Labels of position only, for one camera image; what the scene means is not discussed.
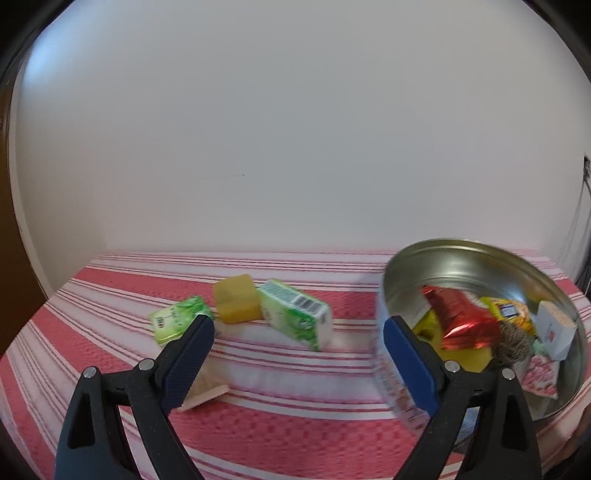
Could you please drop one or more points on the yellow biscuit packet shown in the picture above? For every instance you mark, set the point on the yellow biscuit packet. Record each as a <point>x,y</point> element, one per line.
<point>511,311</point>

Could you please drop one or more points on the blue round cookie tin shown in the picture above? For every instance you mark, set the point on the blue round cookie tin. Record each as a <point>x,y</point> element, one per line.
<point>483,270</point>

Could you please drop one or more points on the red foil snack packet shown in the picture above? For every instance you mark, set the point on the red foil snack packet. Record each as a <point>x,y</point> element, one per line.
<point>466,323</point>

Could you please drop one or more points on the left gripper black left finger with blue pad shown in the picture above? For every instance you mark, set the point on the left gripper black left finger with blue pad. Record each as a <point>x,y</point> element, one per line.
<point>93,444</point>

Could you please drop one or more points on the yellow sponge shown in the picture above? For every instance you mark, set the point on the yellow sponge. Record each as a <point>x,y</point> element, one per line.
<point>236,300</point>

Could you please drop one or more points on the beige paper pouch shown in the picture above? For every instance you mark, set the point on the beige paper pouch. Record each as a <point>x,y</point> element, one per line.
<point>205,387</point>

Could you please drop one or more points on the white toothpick box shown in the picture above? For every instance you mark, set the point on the white toothpick box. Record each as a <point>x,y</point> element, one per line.
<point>555,329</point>

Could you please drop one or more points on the green white tissue pack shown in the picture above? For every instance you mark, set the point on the green white tissue pack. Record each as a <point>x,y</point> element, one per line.
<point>169,323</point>

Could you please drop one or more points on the red white striped bedspread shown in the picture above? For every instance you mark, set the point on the red white striped bedspread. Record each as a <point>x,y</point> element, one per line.
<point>290,412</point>

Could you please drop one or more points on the brown wooden door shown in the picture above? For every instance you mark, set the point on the brown wooden door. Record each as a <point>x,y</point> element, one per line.
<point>21,294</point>

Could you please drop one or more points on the pink white sachet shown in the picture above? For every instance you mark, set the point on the pink white sachet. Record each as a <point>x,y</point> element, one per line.
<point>541,377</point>

